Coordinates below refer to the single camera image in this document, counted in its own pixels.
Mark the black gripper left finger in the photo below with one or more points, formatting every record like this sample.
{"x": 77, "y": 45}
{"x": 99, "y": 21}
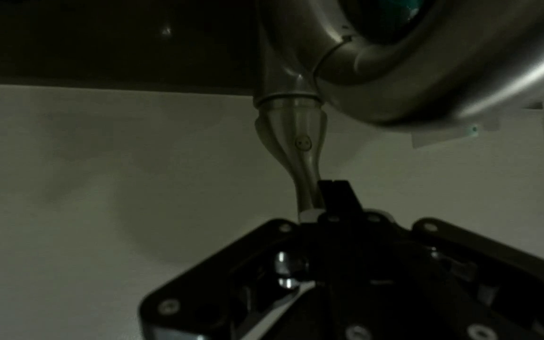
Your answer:
{"x": 254, "y": 283}

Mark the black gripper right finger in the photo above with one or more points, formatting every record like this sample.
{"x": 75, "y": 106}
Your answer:
{"x": 454, "y": 289}

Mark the chrome kitchen faucet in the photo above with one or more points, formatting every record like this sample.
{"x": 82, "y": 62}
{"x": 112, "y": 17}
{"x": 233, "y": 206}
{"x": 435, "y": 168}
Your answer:
{"x": 443, "y": 75}

